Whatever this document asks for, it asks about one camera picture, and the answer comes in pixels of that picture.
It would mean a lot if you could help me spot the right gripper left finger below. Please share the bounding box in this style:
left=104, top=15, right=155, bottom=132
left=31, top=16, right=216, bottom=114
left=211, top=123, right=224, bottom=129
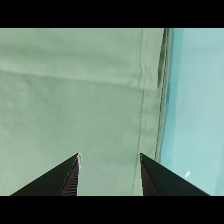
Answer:
left=10, top=152, right=83, bottom=197

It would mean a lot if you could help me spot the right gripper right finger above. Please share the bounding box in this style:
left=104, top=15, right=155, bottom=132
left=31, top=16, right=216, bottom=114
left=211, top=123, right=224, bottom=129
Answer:
left=139, top=152, right=211, bottom=197

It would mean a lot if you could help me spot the pale green garment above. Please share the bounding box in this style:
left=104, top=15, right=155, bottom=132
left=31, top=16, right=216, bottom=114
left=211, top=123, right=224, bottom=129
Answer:
left=0, top=27, right=172, bottom=197

